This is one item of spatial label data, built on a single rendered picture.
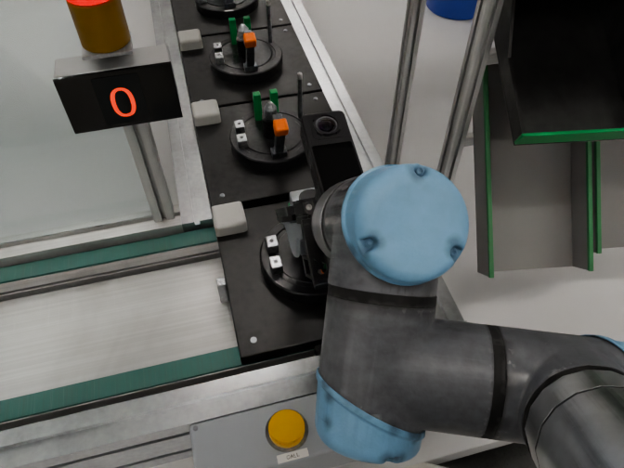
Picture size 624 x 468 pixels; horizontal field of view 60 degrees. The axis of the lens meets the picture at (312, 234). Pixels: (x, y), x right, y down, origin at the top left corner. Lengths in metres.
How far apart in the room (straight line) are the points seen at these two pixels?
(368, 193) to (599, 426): 0.17
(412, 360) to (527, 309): 0.55
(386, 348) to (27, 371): 0.56
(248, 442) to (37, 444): 0.23
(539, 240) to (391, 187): 0.46
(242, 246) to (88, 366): 0.25
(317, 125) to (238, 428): 0.34
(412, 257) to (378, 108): 0.87
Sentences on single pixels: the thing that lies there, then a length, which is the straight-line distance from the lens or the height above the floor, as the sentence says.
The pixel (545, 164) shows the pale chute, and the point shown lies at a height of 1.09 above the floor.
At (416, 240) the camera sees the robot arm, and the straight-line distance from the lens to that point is 0.33.
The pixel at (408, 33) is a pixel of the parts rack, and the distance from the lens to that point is 0.81.
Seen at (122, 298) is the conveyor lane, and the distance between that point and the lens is 0.82.
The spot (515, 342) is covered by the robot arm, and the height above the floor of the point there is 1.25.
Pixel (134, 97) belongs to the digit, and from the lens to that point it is 0.64.
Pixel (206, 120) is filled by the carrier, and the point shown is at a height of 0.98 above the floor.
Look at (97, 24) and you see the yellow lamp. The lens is 0.60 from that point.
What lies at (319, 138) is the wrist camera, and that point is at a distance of 0.54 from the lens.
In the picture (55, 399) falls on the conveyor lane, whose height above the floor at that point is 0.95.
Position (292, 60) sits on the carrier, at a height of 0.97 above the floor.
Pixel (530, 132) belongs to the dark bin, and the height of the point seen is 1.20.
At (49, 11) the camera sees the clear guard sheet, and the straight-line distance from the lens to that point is 0.66.
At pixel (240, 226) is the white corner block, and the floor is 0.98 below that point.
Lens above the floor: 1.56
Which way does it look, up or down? 50 degrees down
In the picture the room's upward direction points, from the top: straight up
